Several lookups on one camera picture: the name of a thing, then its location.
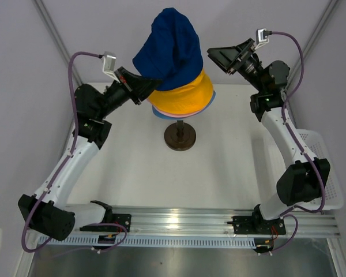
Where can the dark blue hat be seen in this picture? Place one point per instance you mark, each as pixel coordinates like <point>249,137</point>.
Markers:
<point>171,52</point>

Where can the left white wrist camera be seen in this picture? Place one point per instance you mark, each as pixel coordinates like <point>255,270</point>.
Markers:
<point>109,60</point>

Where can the cream mannequin head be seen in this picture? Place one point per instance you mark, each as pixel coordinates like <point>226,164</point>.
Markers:
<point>180,136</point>

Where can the aluminium corner post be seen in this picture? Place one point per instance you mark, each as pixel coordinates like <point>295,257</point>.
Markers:
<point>315,35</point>
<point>52,30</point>

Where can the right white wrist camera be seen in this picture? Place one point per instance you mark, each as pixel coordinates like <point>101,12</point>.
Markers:
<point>261,38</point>

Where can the pink bucket hat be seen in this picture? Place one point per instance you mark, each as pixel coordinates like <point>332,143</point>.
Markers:
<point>176,115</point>

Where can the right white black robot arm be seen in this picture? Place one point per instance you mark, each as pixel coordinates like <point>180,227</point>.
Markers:
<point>302,185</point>

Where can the aluminium mounting rail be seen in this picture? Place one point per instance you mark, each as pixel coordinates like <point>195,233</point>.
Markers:
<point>218,222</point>

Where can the white plastic basket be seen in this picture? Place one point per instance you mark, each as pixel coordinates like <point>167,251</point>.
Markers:
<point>270,166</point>

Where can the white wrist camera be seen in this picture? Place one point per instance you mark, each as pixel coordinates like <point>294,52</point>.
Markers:
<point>109,60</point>
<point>261,38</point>

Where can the white slotted cable duct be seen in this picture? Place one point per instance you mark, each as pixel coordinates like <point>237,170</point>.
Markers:
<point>227,242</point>

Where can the right aluminium corner post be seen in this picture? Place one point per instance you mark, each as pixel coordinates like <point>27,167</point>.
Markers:
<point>315,35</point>

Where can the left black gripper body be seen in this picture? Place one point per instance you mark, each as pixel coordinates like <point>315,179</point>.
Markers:
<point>118,94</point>

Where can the yellow hat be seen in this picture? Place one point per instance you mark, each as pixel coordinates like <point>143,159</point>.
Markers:
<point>190,98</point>

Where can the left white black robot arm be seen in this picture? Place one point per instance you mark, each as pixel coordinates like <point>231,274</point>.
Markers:
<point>46,211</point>

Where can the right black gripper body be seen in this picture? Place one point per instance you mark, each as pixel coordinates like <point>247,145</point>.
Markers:
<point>248,67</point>

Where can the blue bucket hat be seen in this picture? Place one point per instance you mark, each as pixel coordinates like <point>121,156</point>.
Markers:
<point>158,114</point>

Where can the left aluminium corner post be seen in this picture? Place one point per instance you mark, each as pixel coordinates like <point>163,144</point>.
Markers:
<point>52,30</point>

